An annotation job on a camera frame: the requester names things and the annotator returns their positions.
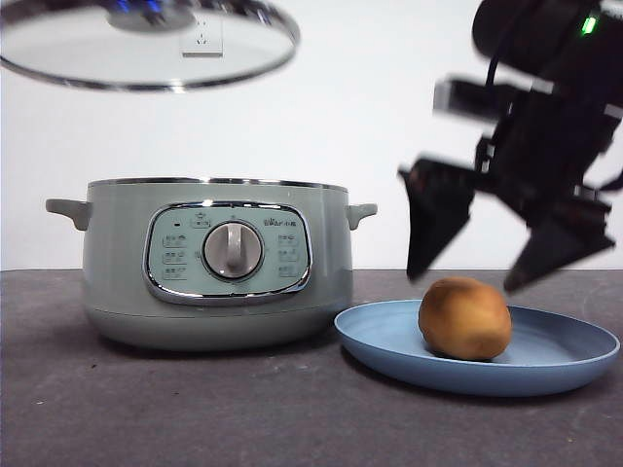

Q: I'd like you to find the blue round plate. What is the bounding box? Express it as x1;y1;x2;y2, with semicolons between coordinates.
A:
333;300;622;398

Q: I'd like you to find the black cable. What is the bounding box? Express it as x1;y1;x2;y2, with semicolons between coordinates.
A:
484;43;507;91

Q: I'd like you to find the white wall socket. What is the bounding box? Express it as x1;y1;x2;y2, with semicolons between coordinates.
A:
179;14;226;59

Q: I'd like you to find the pale green electric steamer pot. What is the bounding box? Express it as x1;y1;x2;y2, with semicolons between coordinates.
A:
45;177;379;352

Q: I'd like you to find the glass lid with green knob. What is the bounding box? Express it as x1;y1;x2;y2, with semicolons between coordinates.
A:
0;0;302;92

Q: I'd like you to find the brown potato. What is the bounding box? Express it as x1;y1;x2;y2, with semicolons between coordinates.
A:
418;276;513;362

